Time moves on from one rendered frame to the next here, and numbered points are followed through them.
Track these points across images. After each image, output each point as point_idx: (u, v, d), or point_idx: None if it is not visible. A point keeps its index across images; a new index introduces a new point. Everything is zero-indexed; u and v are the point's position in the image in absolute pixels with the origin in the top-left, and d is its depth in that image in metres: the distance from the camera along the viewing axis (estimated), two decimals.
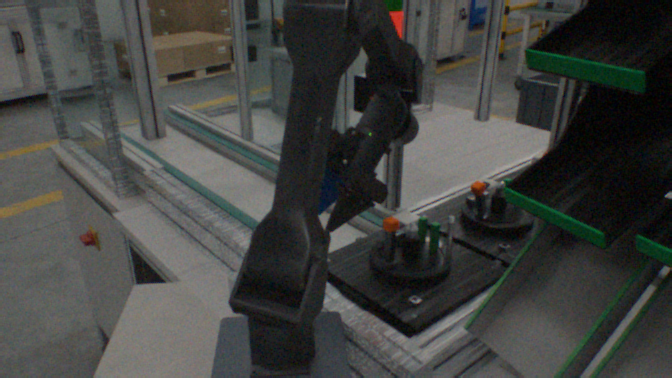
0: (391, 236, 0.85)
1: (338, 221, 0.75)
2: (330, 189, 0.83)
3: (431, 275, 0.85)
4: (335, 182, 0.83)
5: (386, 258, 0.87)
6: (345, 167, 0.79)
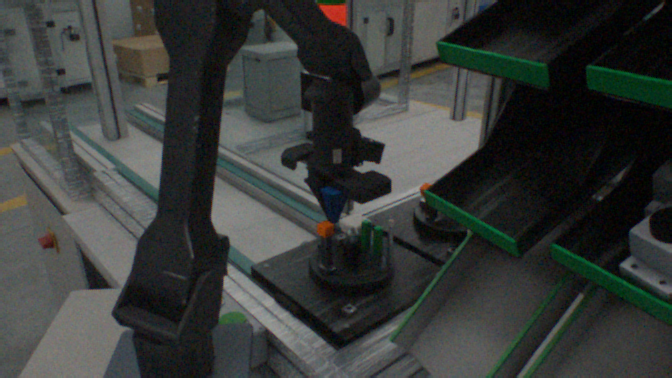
0: (326, 241, 0.80)
1: None
2: (335, 197, 0.79)
3: (369, 281, 0.81)
4: None
5: (323, 264, 0.83)
6: None
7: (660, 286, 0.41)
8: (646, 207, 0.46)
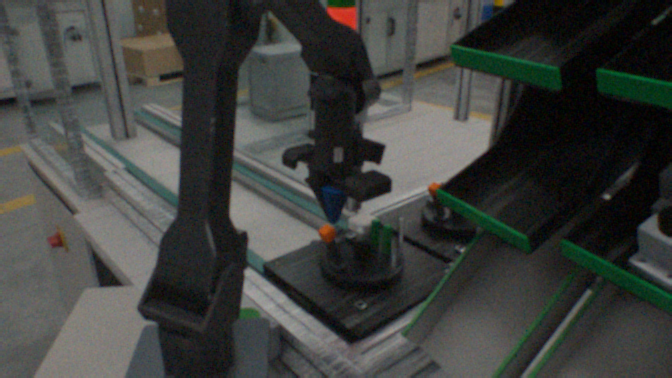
0: (330, 245, 0.81)
1: (327, 209, 0.80)
2: (335, 197, 0.79)
3: (380, 278, 0.83)
4: None
5: (334, 263, 0.84)
6: None
7: (668, 280, 0.42)
8: (653, 205, 0.48)
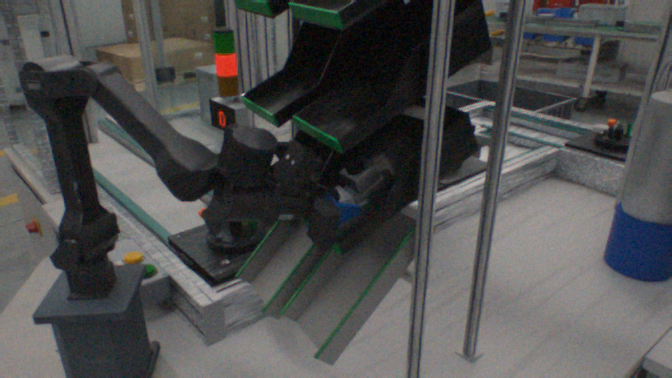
0: None
1: None
2: None
3: (243, 245, 1.19)
4: None
5: (212, 235, 1.21)
6: None
7: None
8: None
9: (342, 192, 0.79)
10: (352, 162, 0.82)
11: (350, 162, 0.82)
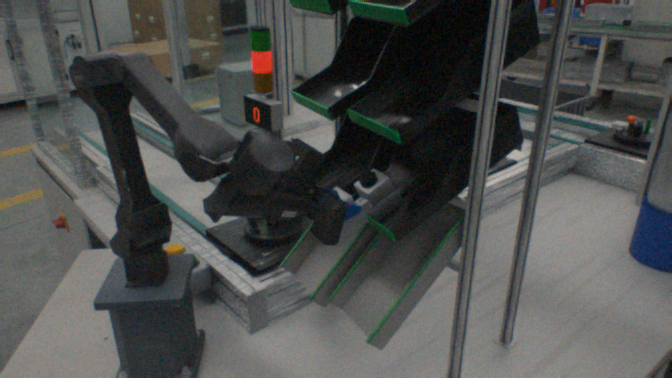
0: None
1: None
2: None
3: (281, 237, 1.23)
4: None
5: (251, 227, 1.24)
6: None
7: None
8: (355, 201, 0.88)
9: (341, 192, 0.79)
10: (365, 175, 0.85)
11: (364, 175, 0.85)
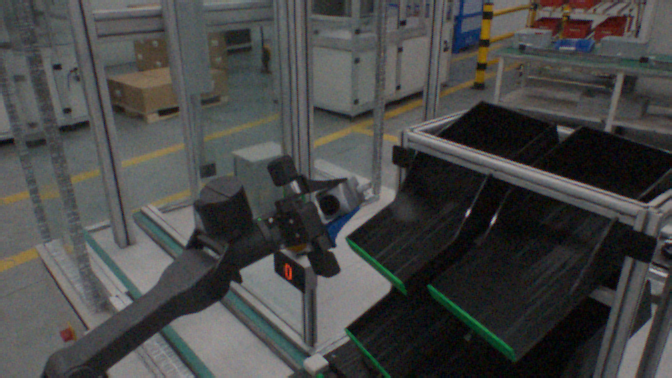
0: None
1: (332, 179, 0.80)
2: (334, 221, 0.79)
3: None
4: (327, 225, 0.79)
5: None
6: None
7: None
8: None
9: (342, 200, 0.78)
10: None
11: None
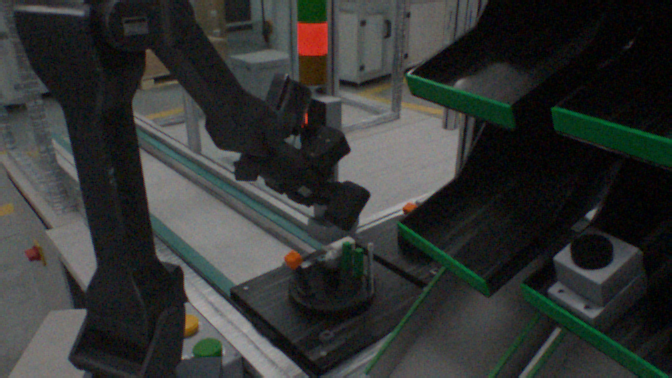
0: (297, 271, 0.78)
1: None
2: None
3: (349, 306, 0.80)
4: None
5: (301, 289, 0.81)
6: None
7: (322, 226, 0.78)
8: (549, 289, 0.45)
9: None
10: (586, 243, 0.42)
11: (582, 242, 0.42)
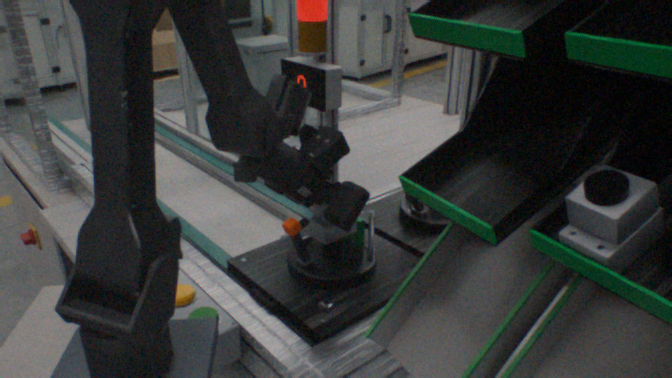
0: (295, 239, 0.76)
1: None
2: None
3: (349, 275, 0.77)
4: None
5: (300, 259, 0.79)
6: None
7: (322, 225, 0.77)
8: (560, 232, 0.42)
9: None
10: (600, 179, 0.39)
11: (596, 178, 0.40)
